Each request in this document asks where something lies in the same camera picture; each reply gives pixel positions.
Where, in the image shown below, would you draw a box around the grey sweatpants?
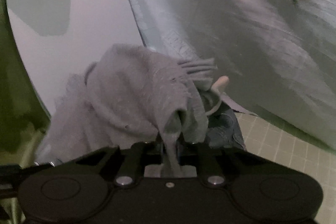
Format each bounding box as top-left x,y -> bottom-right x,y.
35,44 -> 219,177

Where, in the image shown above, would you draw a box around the blue denim jeans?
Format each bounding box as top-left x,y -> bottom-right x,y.
199,90 -> 246,151

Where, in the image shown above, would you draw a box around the green grid cutting mat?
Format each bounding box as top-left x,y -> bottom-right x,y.
236,113 -> 335,223

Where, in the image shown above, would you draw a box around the olive green curtain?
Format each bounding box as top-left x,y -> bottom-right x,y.
0,0 -> 52,224

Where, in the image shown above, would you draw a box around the light blue carrot-print quilt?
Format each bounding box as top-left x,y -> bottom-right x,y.
129,0 -> 335,147

